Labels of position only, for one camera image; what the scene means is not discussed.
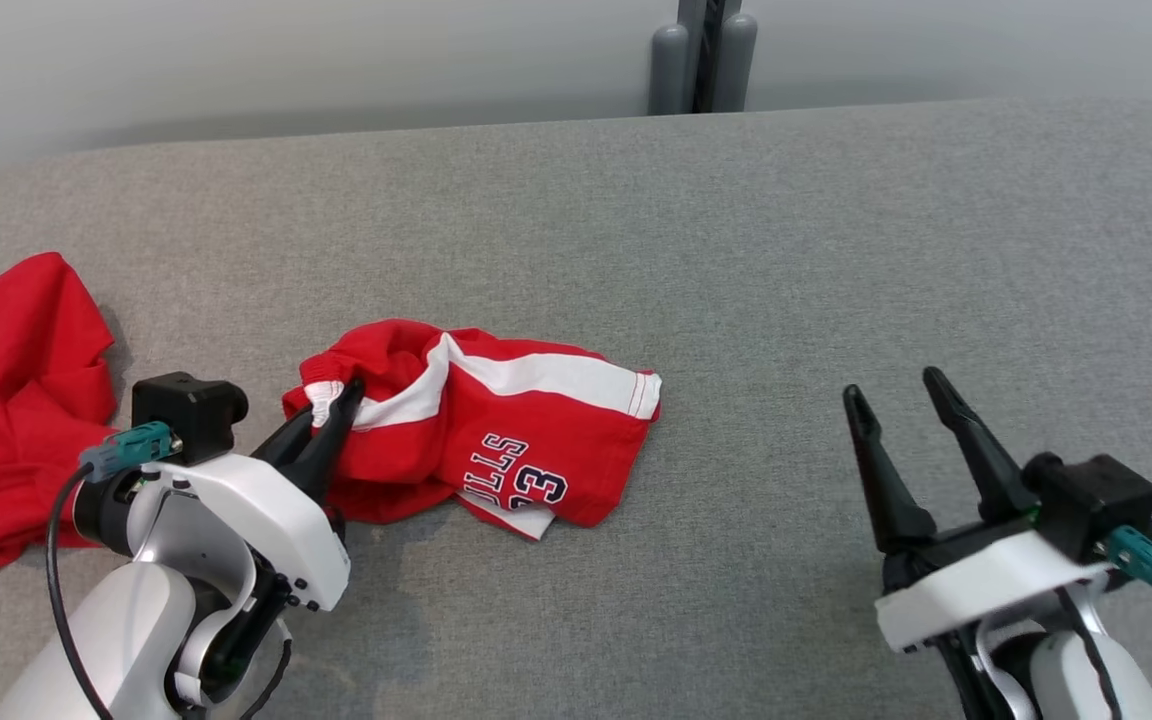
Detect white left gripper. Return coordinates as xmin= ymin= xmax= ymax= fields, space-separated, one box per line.
xmin=141 ymin=378 xmax=365 ymax=611

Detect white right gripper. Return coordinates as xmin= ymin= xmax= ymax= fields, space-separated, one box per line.
xmin=843 ymin=367 xmax=1117 ymax=653

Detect red shorts with white stripe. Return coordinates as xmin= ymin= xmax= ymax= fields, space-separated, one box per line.
xmin=283 ymin=319 xmax=662 ymax=541

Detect red white basketball jersey shirt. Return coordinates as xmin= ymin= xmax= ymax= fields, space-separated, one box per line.
xmin=0 ymin=252 xmax=119 ymax=588

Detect grey fabric sofa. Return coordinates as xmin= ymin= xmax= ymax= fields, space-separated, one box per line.
xmin=0 ymin=97 xmax=1152 ymax=720

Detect black left cable teal plug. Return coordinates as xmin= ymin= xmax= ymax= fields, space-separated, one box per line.
xmin=46 ymin=422 xmax=182 ymax=720

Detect grey round post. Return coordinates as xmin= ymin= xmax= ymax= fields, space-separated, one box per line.
xmin=714 ymin=13 xmax=758 ymax=113
xmin=649 ymin=24 xmax=689 ymax=116

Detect dark grey partition frame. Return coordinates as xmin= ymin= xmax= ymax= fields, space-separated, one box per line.
xmin=676 ymin=0 xmax=742 ymax=113

